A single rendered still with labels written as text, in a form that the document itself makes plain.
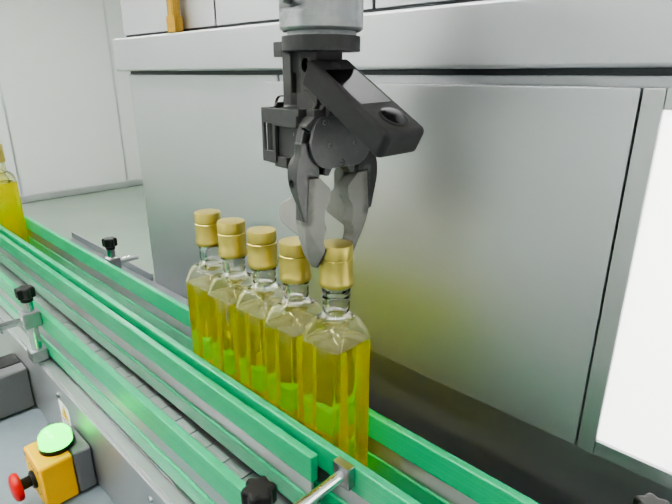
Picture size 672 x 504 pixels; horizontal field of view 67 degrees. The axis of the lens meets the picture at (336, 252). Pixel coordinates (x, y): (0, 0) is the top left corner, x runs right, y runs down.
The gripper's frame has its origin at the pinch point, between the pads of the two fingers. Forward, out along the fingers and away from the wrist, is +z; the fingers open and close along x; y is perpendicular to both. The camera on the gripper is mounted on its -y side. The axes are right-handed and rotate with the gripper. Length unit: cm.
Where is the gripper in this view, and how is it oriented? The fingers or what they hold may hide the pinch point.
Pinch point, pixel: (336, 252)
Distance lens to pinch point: 51.1
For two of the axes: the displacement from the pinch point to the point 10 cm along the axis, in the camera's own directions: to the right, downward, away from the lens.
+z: 0.0, 9.4, 3.3
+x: -7.6, 2.1, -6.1
